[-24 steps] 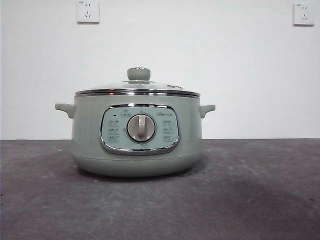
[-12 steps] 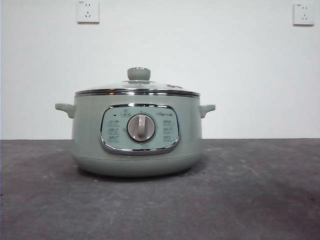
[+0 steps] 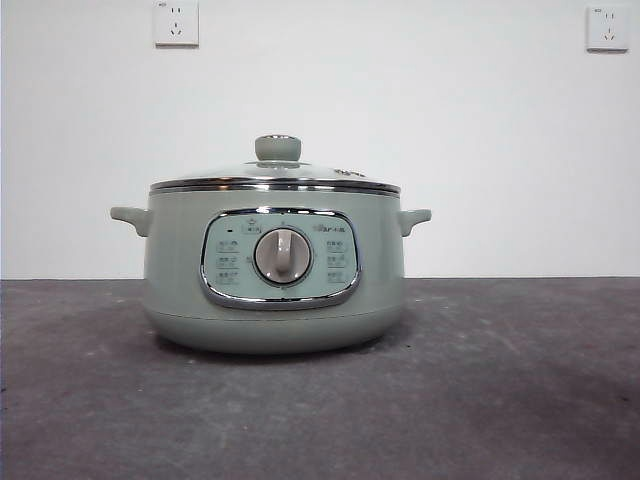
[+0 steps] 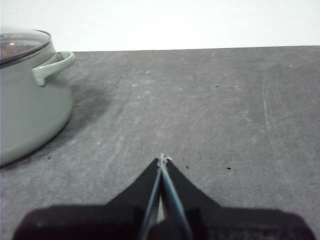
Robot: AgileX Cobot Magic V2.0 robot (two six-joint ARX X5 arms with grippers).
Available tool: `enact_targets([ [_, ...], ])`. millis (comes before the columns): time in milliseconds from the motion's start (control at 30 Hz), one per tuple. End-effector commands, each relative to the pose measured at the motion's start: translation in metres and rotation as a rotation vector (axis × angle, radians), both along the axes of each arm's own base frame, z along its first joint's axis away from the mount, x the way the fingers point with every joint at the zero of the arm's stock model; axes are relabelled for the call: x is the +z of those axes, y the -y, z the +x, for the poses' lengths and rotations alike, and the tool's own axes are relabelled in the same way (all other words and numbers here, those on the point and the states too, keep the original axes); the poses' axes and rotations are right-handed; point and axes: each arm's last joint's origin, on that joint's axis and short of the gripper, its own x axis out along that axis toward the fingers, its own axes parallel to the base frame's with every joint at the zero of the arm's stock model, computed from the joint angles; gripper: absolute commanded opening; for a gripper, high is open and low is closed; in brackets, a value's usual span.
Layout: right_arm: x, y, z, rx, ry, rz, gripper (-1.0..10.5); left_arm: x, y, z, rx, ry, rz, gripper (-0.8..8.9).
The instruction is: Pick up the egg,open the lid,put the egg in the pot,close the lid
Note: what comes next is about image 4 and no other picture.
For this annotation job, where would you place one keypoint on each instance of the glass lid with green knob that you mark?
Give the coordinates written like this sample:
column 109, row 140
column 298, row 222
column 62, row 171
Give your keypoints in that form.
column 30, row 42

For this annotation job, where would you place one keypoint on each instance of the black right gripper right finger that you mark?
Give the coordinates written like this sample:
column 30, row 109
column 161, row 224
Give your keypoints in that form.
column 225, row 225

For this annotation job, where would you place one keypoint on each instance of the green electric cooking pot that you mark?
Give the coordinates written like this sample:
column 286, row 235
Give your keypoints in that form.
column 30, row 112

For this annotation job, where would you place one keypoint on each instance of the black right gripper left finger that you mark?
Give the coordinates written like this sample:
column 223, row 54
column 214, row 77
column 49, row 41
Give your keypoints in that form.
column 100, row 222

